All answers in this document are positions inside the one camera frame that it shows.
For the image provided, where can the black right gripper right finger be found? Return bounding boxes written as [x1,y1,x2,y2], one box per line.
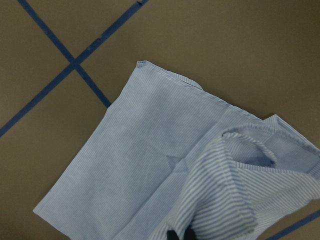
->
[183,226,198,240]

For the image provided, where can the blue striped button shirt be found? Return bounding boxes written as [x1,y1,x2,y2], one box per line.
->
[33,61,320,240]

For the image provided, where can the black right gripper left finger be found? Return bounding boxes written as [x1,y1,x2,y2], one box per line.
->
[166,230,179,240]

